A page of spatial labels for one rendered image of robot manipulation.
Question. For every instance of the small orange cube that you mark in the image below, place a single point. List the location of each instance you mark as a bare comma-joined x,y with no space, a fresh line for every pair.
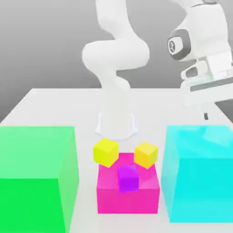
145,155

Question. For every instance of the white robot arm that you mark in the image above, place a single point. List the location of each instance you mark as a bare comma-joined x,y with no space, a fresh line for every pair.
116,54

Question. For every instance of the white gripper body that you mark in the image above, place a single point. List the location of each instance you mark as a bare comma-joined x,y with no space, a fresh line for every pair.
203,96

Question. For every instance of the small yellow cube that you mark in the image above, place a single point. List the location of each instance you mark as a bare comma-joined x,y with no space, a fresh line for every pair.
105,152

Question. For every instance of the large green box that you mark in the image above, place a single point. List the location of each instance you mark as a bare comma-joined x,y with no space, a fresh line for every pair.
31,182

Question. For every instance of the large pink box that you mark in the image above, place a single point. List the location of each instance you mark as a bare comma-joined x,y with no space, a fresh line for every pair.
127,202

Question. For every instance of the large cyan box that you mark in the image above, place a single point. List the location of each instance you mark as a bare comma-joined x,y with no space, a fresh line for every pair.
200,182

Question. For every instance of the small purple cube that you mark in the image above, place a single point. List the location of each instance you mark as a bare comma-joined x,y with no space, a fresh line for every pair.
128,180

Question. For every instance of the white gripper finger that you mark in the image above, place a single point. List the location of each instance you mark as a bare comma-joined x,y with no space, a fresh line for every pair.
203,113

